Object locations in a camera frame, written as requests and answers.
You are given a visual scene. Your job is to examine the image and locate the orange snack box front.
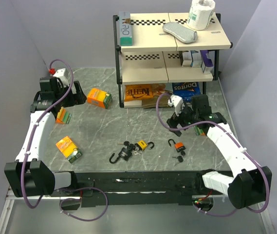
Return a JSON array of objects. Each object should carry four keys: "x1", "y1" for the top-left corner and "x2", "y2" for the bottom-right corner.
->
[{"x1": 55, "y1": 136, "x2": 82, "y2": 164}]

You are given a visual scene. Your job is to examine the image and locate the black key bunch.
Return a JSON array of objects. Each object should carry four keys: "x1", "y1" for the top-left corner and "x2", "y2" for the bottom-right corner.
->
[{"x1": 119, "y1": 141, "x2": 142, "y2": 156}]

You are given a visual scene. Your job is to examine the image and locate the white small carton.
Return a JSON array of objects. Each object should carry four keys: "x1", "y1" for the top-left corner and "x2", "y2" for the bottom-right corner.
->
[{"x1": 180, "y1": 51, "x2": 192, "y2": 67}]

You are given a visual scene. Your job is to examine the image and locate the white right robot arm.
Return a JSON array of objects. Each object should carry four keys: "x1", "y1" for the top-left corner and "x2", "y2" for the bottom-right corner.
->
[{"x1": 167, "y1": 95, "x2": 272, "y2": 209}]

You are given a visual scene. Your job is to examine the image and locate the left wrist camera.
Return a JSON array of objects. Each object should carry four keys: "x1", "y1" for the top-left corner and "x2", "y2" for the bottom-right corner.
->
[{"x1": 49, "y1": 68, "x2": 70, "y2": 87}]

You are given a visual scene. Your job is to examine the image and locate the white toilet paper roll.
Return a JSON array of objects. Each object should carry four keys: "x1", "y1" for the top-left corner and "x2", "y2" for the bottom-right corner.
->
[{"x1": 187, "y1": 0, "x2": 216, "y2": 31}]

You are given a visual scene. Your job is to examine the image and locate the teal rio box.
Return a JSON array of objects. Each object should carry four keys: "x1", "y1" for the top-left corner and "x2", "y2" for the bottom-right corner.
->
[{"x1": 119, "y1": 11, "x2": 133, "y2": 46}]

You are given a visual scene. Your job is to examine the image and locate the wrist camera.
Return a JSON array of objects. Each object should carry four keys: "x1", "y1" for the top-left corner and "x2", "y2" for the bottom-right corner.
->
[
  {"x1": 167, "y1": 95, "x2": 185, "y2": 116},
  {"x1": 49, "y1": 68, "x2": 70, "y2": 87}
]

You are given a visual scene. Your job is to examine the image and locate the black padlock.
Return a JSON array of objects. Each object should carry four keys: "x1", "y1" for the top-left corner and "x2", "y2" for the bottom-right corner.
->
[{"x1": 109, "y1": 147, "x2": 132, "y2": 164}]

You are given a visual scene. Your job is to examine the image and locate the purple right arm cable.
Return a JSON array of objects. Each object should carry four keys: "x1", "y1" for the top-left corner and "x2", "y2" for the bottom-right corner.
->
[{"x1": 156, "y1": 92, "x2": 270, "y2": 213}]

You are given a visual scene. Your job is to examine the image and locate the grey sponge pouch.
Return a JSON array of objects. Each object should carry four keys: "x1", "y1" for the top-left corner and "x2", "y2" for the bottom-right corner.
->
[{"x1": 162, "y1": 22, "x2": 198, "y2": 44}]

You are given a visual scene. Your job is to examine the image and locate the orange green striped box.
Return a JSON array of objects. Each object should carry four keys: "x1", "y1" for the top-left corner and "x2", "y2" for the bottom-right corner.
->
[{"x1": 55, "y1": 107, "x2": 72, "y2": 124}]

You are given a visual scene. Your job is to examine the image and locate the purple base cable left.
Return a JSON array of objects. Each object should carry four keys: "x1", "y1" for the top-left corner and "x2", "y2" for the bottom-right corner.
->
[{"x1": 59, "y1": 187, "x2": 109, "y2": 222}]

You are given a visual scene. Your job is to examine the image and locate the blue doritos bag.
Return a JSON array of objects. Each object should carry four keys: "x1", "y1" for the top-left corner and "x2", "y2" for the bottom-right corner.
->
[{"x1": 172, "y1": 82, "x2": 201, "y2": 102}]

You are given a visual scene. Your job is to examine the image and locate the orange padlock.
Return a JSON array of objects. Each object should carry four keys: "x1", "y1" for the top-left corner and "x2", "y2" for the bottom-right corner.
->
[{"x1": 168, "y1": 139, "x2": 185, "y2": 153}]

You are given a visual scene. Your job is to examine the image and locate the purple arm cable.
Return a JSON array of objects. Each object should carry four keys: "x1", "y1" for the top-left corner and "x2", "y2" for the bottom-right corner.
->
[
  {"x1": 21, "y1": 59, "x2": 74, "y2": 209},
  {"x1": 156, "y1": 92, "x2": 270, "y2": 213}
]

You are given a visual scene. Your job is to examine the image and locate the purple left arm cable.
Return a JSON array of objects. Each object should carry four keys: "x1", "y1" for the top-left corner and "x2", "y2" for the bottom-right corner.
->
[{"x1": 21, "y1": 59, "x2": 74, "y2": 209}]

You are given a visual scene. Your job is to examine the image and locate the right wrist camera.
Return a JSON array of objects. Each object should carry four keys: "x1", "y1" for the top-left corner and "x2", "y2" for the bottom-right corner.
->
[{"x1": 167, "y1": 95, "x2": 185, "y2": 116}]

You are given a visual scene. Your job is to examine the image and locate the orange box by right arm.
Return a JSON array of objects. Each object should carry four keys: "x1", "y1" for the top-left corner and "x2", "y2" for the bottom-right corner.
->
[{"x1": 194, "y1": 126, "x2": 205, "y2": 136}]

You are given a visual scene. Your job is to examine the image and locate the kettle chips bag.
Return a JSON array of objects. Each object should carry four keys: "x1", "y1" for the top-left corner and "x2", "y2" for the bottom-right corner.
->
[{"x1": 124, "y1": 83, "x2": 173, "y2": 109}]

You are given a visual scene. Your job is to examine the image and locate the keys of orange padlock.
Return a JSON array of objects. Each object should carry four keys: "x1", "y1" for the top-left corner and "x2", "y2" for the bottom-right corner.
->
[{"x1": 172, "y1": 151, "x2": 185, "y2": 164}]

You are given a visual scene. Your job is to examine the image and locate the beige two-tier shelf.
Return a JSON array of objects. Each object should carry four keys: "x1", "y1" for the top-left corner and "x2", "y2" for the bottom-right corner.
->
[{"x1": 113, "y1": 13, "x2": 233, "y2": 108}]

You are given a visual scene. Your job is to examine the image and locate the orange green snack box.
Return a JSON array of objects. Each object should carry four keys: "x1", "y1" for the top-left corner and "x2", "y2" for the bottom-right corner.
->
[{"x1": 87, "y1": 88, "x2": 112, "y2": 109}]

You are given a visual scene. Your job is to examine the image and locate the yellow padlock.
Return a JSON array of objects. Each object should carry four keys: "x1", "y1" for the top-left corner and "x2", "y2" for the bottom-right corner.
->
[{"x1": 135, "y1": 140, "x2": 154, "y2": 151}]

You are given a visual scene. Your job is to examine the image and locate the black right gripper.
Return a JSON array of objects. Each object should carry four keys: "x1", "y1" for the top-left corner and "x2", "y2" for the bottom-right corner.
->
[{"x1": 166, "y1": 101, "x2": 199, "y2": 137}]

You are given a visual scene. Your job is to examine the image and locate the white blue carton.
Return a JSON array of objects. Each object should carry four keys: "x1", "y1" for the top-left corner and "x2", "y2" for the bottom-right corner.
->
[{"x1": 191, "y1": 50, "x2": 202, "y2": 68}]

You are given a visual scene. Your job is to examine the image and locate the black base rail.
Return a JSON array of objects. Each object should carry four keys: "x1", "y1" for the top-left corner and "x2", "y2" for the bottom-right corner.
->
[{"x1": 52, "y1": 171, "x2": 211, "y2": 208}]

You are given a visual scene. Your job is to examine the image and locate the purple white carton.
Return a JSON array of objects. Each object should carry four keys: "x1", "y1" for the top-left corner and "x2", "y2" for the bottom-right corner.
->
[{"x1": 200, "y1": 50, "x2": 214, "y2": 74}]

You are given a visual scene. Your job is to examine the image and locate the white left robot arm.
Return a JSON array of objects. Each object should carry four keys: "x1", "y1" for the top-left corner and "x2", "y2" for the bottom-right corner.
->
[{"x1": 4, "y1": 77, "x2": 87, "y2": 197}]

